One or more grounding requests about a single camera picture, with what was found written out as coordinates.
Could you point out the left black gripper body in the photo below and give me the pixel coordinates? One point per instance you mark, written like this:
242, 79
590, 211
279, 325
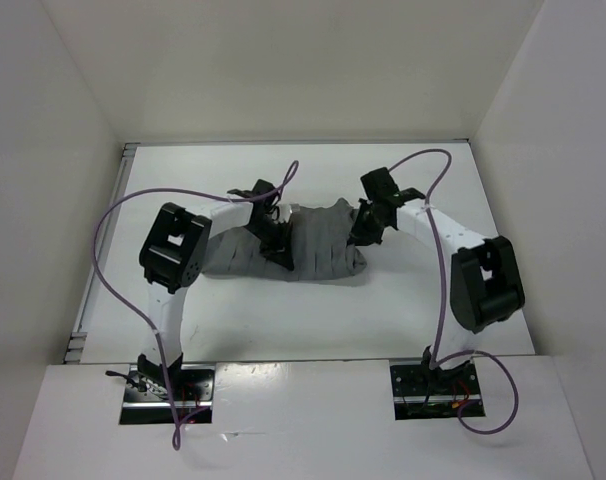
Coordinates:
266, 225

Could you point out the grey pleated skirt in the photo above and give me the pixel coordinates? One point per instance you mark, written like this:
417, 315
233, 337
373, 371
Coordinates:
320, 249

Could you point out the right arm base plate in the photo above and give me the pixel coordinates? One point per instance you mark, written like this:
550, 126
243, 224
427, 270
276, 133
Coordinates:
421, 394

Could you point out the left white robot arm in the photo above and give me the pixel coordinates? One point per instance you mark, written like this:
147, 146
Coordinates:
173, 256

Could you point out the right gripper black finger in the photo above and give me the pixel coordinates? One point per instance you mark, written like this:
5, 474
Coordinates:
360, 234
372, 240

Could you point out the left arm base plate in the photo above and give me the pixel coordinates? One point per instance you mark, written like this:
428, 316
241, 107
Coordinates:
145, 403

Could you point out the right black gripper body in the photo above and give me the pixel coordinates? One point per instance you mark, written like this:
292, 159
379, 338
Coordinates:
373, 223

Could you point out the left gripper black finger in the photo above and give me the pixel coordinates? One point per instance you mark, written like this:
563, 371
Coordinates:
278, 254
282, 236

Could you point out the aluminium table frame rail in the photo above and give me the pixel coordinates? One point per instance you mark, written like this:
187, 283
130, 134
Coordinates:
76, 341

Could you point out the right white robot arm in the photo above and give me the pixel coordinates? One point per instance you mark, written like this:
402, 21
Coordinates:
480, 281

